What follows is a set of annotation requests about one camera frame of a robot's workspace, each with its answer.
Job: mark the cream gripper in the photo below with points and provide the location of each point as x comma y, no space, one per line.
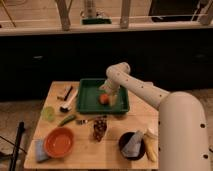
112,89

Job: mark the red apple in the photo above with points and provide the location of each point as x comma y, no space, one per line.
104,98

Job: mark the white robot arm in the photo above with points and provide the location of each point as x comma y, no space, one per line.
183,135

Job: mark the dark brown bowl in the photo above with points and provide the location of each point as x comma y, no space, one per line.
124,140

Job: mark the red bowl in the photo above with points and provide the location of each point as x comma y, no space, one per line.
59,142

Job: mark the green plastic tray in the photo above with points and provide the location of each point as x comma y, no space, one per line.
88,98

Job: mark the bunch of dark grapes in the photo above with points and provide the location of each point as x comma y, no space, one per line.
100,127

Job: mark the small wooden block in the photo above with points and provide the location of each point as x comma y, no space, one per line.
62,94

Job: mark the green cucumber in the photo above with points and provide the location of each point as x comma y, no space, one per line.
66,120

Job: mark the grey crumpled cloth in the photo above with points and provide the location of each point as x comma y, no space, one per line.
132,148

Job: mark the yellow corn cob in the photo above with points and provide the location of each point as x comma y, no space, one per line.
149,140

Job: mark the light green cup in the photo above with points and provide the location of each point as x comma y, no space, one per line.
48,114

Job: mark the green base object on shelf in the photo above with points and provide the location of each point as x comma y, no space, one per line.
91,21

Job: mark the blue cloth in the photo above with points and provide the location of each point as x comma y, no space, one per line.
40,154

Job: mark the black pole stand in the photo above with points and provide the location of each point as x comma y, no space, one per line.
16,148

